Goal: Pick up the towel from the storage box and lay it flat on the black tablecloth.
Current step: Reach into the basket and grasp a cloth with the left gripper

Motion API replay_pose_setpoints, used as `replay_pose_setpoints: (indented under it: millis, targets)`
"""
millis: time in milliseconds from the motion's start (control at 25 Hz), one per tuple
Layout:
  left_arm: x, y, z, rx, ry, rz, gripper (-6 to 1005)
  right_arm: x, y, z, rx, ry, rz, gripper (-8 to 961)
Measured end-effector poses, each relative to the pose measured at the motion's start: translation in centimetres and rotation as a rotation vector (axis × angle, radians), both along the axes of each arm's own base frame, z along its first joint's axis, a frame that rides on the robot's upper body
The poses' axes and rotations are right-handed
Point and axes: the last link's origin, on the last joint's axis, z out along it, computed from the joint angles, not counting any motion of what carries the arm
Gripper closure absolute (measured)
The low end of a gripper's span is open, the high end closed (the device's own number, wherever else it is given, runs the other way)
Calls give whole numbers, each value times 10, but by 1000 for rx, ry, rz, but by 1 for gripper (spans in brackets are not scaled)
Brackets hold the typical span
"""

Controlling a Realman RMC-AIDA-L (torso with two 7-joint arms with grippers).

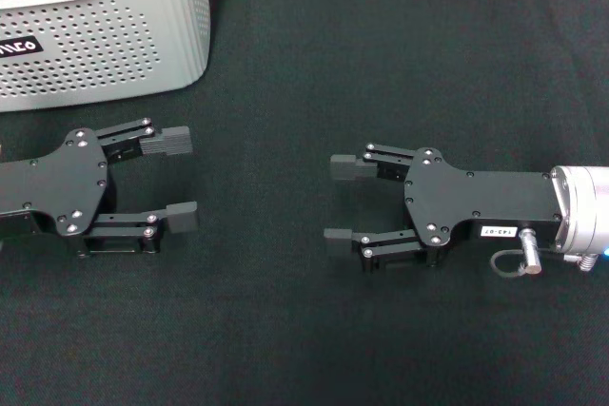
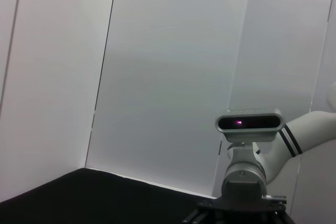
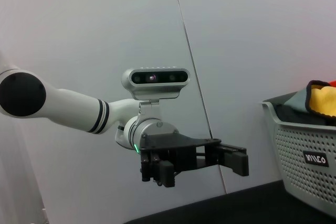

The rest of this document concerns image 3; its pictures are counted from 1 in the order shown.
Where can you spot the yellow and grey towel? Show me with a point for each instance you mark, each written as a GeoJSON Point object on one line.
{"type": "Point", "coordinates": [320, 98]}

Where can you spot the grey perforated storage basket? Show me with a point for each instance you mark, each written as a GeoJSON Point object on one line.
{"type": "Point", "coordinates": [296, 182]}

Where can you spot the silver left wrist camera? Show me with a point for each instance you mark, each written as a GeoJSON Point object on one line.
{"type": "Point", "coordinates": [157, 78]}

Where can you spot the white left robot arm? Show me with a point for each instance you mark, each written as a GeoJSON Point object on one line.
{"type": "Point", "coordinates": [73, 108]}

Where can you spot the red cloth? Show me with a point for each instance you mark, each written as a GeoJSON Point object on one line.
{"type": "Point", "coordinates": [333, 83]}

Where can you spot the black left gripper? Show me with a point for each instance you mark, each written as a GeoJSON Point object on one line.
{"type": "Point", "coordinates": [173, 142]}

